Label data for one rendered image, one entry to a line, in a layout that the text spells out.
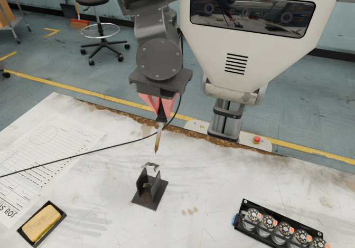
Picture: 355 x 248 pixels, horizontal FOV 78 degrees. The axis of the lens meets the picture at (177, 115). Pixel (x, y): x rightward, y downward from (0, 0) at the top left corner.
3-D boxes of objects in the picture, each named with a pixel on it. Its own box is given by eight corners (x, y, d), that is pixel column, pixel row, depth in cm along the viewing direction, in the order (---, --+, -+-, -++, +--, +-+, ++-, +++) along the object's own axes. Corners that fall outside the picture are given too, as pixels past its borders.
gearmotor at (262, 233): (257, 223, 45) (263, 212, 41) (269, 229, 44) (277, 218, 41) (254, 235, 43) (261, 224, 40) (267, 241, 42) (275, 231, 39)
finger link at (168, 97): (173, 130, 43) (171, 91, 37) (139, 121, 45) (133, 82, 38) (184, 107, 48) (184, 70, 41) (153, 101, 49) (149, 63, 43)
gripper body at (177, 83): (181, 98, 37) (182, 58, 32) (128, 86, 40) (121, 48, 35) (193, 78, 42) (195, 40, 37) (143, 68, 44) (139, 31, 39)
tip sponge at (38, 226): (51, 202, 49) (48, 199, 48) (67, 215, 47) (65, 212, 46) (18, 233, 45) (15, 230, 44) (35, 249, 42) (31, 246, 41)
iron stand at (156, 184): (165, 198, 54) (173, 161, 52) (151, 218, 45) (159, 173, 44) (142, 190, 55) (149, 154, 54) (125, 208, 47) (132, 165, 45)
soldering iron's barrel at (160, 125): (160, 150, 48) (165, 122, 47) (157, 152, 46) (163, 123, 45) (153, 148, 48) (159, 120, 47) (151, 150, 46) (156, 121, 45)
